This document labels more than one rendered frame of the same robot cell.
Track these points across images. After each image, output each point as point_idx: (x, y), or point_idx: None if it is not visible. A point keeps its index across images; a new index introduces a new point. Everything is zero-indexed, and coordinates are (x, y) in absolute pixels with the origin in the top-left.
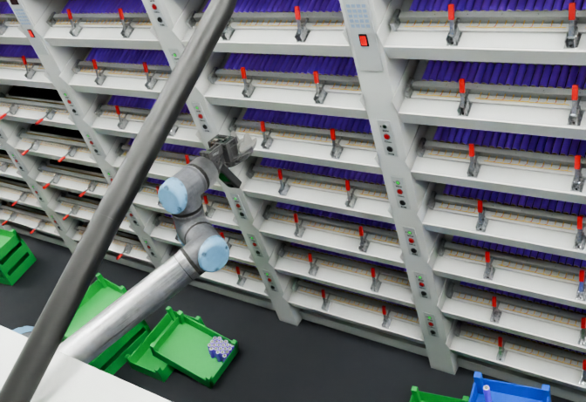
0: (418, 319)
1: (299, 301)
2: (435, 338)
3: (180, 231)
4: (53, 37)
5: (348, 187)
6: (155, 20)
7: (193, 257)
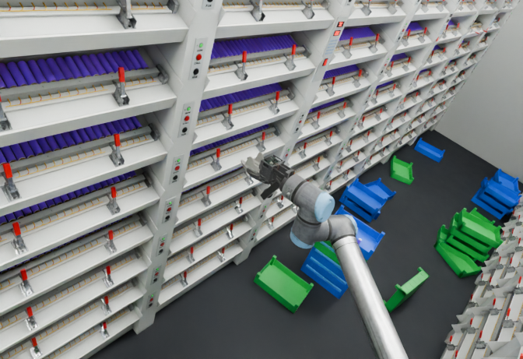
0: (230, 243)
1: (164, 298)
2: (250, 242)
3: (319, 234)
4: None
5: None
6: (188, 73)
7: (354, 234)
